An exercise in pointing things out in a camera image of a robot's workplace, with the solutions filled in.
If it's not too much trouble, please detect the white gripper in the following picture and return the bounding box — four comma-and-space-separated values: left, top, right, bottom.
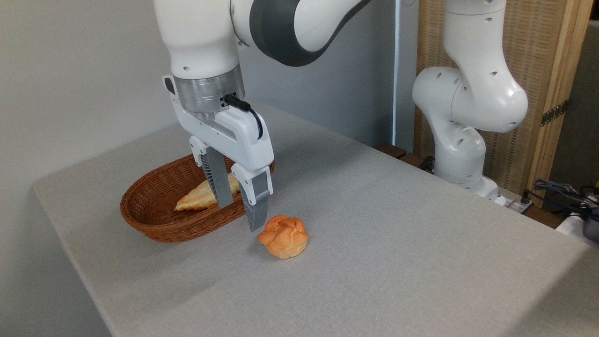
163, 75, 275, 233

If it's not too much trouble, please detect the brown wicker basket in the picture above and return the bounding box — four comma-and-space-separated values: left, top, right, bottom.
120, 154, 276, 243

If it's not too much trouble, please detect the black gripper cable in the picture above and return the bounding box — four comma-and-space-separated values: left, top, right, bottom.
224, 94, 264, 140

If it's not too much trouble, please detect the long twisted bread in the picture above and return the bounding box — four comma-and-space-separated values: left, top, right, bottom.
175, 173, 241, 212

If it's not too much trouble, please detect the white vertical trim strip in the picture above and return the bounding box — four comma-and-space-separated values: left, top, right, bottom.
392, 0, 402, 147

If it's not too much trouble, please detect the grey tablecloth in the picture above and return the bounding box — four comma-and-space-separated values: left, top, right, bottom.
32, 101, 599, 337

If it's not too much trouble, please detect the brown wooden base board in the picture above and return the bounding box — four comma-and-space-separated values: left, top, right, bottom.
377, 143, 437, 174

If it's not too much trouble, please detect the round orange bread bun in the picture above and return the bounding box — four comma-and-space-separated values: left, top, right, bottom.
257, 215, 309, 260

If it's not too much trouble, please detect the wooden rattan folding screen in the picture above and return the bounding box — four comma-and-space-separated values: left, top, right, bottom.
414, 0, 595, 207

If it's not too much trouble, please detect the black and blue cable bundle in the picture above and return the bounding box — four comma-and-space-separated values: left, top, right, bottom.
533, 178, 599, 212

